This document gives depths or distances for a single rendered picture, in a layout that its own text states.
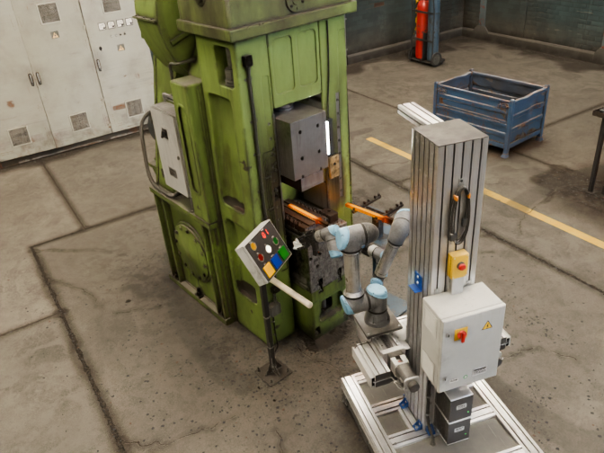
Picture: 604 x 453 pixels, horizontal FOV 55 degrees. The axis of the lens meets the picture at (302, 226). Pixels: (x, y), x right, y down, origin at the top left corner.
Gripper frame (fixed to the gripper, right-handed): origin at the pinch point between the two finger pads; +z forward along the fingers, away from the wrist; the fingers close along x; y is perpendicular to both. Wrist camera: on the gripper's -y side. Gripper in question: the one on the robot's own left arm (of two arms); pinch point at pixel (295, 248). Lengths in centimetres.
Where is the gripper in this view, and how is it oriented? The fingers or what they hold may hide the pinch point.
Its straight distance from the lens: 365.5
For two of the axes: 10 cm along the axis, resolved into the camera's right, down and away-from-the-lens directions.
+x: -4.1, 4.9, -7.7
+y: -5.2, -8.2, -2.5
